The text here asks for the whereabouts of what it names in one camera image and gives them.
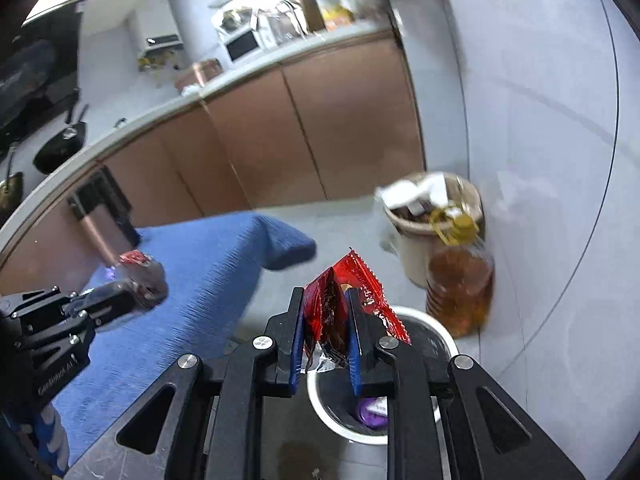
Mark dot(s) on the black frying pan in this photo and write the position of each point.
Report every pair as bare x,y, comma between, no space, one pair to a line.
60,147

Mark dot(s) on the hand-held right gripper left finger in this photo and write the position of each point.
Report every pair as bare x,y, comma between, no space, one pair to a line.
298,350

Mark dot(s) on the red foil snack wrapper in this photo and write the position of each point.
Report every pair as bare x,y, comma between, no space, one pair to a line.
360,280

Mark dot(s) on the cooking oil bottle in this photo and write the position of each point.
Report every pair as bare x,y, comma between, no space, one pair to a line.
457,290

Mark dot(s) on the red and clear snack packet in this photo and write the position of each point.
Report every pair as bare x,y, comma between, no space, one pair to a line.
142,275

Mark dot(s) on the blue towel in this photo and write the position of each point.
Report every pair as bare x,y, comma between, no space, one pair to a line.
200,270

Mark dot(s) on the glass jug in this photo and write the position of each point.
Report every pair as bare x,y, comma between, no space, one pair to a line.
282,25

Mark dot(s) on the copper pot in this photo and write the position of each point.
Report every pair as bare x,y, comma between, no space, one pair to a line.
200,74

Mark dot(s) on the white wall water heater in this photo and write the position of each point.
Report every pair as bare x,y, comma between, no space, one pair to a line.
157,25

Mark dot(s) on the beige waste bin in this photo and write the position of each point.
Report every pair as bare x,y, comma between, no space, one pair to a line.
410,255

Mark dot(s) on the white bin with black liner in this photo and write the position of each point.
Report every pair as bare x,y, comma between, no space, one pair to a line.
430,340

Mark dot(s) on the white microwave oven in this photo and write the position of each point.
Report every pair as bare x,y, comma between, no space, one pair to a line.
242,46

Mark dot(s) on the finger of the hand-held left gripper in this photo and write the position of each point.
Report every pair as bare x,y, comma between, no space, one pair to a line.
115,310
95,296

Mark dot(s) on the brown kitchen cabinet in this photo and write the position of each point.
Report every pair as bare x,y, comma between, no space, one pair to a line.
350,125

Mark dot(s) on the white crumpled paper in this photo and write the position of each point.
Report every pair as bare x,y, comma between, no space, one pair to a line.
405,191

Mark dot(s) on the purple spray bottle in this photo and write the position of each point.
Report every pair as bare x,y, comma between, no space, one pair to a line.
372,412

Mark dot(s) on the person's left hand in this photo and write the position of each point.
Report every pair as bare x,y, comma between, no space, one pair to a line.
50,435

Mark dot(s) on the metal pot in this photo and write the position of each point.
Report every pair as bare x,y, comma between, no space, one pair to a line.
234,20

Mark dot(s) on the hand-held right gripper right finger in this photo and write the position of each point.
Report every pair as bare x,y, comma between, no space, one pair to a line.
354,355

